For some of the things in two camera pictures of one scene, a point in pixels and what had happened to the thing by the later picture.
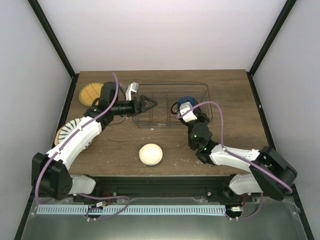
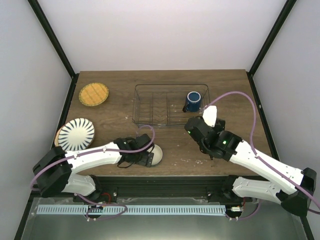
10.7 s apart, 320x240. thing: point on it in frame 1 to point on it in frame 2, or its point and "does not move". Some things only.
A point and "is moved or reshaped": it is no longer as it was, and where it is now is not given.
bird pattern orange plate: (56, 138) does not move
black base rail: (163, 186) does not move
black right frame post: (269, 42) does not move
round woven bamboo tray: (89, 92) does not move
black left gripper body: (122, 110) to (144, 161)
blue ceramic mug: (192, 101) is moved or reshaped
